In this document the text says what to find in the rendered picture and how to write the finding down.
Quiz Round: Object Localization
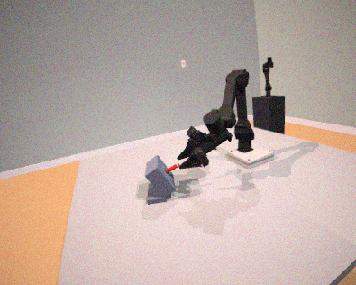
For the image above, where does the red peg with white band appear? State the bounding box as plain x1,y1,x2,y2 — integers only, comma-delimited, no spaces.
166,163,180,173

